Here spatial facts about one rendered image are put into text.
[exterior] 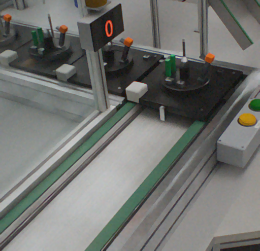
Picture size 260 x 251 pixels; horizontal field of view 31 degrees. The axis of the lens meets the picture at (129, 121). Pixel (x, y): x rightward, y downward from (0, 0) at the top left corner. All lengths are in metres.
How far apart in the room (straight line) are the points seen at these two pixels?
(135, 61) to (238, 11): 0.35
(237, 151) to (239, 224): 0.17
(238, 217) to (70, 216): 0.37
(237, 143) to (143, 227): 0.33
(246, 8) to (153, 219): 0.82
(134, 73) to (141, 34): 0.50
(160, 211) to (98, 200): 0.17
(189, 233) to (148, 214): 0.13
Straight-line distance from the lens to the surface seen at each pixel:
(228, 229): 1.07
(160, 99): 1.27
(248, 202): 1.13
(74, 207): 1.07
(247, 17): 1.52
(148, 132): 1.24
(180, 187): 1.01
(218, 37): 1.81
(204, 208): 1.11
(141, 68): 1.41
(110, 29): 1.13
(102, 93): 1.23
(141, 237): 0.93
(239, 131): 1.16
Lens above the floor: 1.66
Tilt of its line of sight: 36 degrees down
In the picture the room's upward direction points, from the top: 7 degrees counter-clockwise
